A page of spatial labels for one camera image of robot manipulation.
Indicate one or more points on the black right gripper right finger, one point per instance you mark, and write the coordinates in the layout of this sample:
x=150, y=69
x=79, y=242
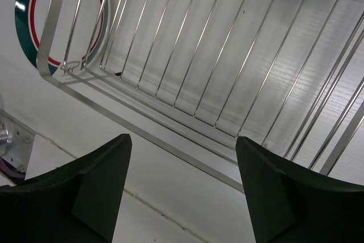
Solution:
x=290, y=203

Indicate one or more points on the metal wire dish rack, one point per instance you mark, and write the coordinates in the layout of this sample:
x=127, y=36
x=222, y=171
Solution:
x=191, y=76

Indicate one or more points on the green rimmed plate near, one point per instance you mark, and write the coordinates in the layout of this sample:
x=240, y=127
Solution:
x=79, y=36

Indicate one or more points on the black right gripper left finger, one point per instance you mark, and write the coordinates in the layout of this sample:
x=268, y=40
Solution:
x=76, y=202

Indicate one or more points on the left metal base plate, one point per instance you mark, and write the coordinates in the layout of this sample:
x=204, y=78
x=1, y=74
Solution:
x=16, y=147

